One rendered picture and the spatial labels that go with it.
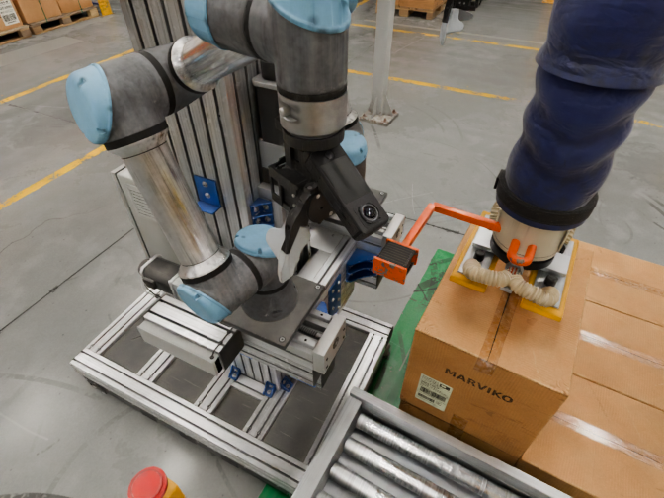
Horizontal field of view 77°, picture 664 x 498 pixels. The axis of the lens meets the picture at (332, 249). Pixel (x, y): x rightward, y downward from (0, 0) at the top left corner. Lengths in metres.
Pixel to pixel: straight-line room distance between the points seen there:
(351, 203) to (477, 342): 0.82
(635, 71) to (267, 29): 0.69
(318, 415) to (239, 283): 1.05
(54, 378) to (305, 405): 1.32
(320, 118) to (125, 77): 0.44
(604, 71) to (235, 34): 0.67
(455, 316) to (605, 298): 0.99
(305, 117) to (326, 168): 0.07
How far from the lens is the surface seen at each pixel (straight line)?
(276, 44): 0.44
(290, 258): 0.53
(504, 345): 1.24
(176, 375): 2.07
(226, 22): 0.48
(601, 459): 1.66
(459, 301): 1.29
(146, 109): 0.81
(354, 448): 1.45
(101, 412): 2.36
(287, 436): 1.84
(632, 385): 1.87
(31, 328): 2.88
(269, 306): 1.05
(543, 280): 1.25
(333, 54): 0.43
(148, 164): 0.82
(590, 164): 1.02
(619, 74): 0.94
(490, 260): 1.25
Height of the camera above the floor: 1.89
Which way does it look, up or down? 43 degrees down
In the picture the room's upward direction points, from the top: straight up
